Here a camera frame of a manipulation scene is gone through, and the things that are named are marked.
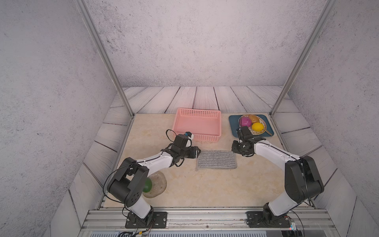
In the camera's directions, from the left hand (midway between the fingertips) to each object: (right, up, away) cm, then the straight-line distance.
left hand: (199, 151), depth 89 cm
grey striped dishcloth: (+11, -6, +5) cm, 13 cm away
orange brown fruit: (+41, +20, +22) cm, 51 cm away
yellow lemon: (+43, +14, +18) cm, 49 cm away
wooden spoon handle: (+51, +10, +18) cm, 55 cm away
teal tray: (+26, +15, +23) cm, 38 cm away
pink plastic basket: (+4, +16, +16) cm, 23 cm away
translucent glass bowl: (-24, -19, -3) cm, 30 cm away
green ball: (-28, -17, -8) cm, 34 cm away
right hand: (+22, +2, +3) cm, 23 cm away
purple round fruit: (+34, +18, +19) cm, 43 cm away
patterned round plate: (+47, +19, +23) cm, 56 cm away
